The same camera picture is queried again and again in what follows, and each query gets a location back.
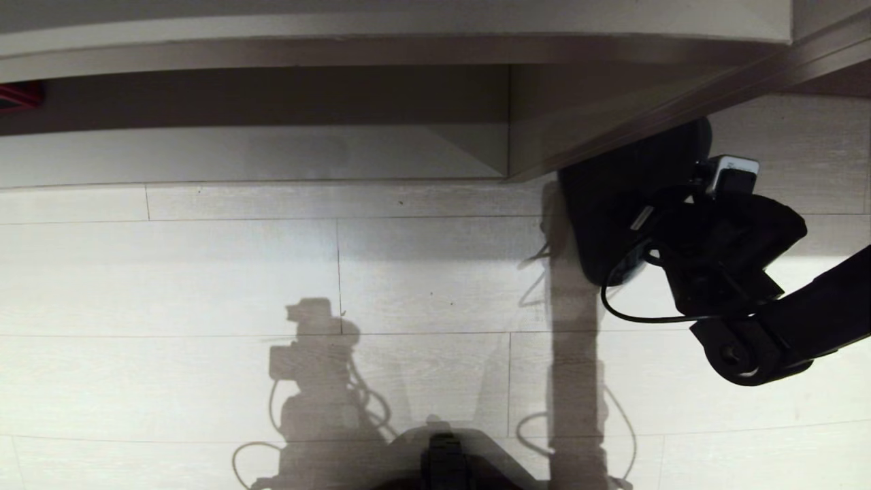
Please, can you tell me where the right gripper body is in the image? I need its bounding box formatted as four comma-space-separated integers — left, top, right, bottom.
652, 193, 808, 319

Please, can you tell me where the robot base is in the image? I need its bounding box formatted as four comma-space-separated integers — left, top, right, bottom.
373, 432, 543, 490

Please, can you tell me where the pale shoe shelf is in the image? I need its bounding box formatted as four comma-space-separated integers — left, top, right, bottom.
0, 0, 871, 189

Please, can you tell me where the red shoe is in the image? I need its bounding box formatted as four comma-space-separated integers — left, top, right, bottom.
0, 80, 46, 113

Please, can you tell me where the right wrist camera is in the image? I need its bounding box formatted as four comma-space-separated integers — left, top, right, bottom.
695, 155, 760, 199

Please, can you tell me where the black cable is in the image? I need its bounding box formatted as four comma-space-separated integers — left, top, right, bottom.
600, 235, 756, 325

